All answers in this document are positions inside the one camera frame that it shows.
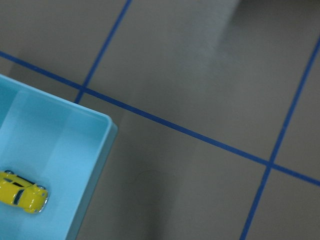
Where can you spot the yellow beetle toy car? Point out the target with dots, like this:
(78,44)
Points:
(22,193)

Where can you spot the light blue plastic bin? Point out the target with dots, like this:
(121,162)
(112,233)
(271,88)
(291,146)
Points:
(58,144)

